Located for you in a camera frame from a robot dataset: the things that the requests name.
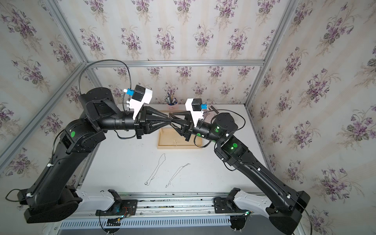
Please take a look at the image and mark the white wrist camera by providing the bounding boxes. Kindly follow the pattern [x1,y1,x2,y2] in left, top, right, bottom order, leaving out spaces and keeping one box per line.
[123,85,153,120]
[185,98,207,127]

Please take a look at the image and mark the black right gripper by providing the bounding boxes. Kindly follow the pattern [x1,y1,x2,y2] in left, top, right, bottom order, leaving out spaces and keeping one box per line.
[170,112,226,147]

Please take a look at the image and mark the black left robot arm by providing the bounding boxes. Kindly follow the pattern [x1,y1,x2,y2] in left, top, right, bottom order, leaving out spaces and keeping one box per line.
[17,86,171,224]

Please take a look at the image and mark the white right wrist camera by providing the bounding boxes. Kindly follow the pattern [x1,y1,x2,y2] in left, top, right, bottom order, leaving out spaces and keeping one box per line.
[185,98,207,127]

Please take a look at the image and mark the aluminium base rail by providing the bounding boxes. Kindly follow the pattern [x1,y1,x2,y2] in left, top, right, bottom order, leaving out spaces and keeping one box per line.
[58,192,297,230]

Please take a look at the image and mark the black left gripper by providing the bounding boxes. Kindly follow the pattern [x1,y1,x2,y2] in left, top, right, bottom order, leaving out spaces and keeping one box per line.
[94,104,170,140]

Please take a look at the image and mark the silver necklace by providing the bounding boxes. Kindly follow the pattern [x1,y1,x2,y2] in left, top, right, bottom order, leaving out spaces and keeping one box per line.
[165,163,192,189]
[143,152,167,186]

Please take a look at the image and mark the wooden jewelry display stand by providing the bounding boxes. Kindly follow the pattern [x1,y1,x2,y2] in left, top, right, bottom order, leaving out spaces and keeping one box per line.
[157,127,203,150]

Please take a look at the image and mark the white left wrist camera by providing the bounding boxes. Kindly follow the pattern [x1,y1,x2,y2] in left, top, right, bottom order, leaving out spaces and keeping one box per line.
[123,85,153,120]

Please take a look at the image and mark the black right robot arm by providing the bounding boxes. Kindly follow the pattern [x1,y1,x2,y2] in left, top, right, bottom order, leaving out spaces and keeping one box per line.
[168,109,310,235]

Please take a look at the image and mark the pink pen cup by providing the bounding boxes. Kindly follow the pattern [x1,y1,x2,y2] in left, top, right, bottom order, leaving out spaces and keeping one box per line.
[165,91,178,110]

